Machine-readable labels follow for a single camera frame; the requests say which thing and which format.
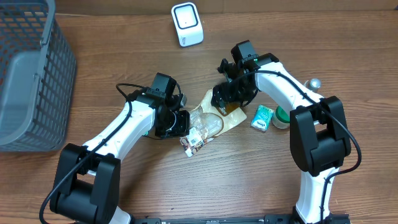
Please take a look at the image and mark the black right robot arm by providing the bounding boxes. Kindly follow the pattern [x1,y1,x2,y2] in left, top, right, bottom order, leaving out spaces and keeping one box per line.
[211,40,351,223]

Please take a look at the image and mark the green lid round jar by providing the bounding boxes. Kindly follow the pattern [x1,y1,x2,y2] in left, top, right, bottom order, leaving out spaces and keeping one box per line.
[271,106,290,129]

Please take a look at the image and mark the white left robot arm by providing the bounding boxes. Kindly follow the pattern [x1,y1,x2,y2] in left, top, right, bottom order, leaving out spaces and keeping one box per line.
[42,88,189,223]

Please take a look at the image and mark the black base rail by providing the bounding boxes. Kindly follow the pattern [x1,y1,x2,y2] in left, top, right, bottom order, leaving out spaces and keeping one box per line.
[74,213,352,224]

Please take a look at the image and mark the brown Pantree snack pouch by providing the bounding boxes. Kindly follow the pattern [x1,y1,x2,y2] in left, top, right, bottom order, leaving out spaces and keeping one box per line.
[180,90,247,157]

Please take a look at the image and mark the small green sachet pack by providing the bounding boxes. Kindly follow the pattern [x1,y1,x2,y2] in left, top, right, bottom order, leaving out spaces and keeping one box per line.
[251,105,274,132]

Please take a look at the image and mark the yellow oil glass bottle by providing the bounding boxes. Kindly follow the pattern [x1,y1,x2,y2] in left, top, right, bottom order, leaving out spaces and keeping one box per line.
[304,78,322,93]

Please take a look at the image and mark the white barcode scanner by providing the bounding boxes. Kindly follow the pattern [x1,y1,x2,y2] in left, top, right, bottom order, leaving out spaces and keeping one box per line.
[171,2,204,47]

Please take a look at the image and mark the grey plastic basket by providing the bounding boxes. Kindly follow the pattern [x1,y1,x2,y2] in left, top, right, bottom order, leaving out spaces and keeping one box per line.
[1,0,77,152]

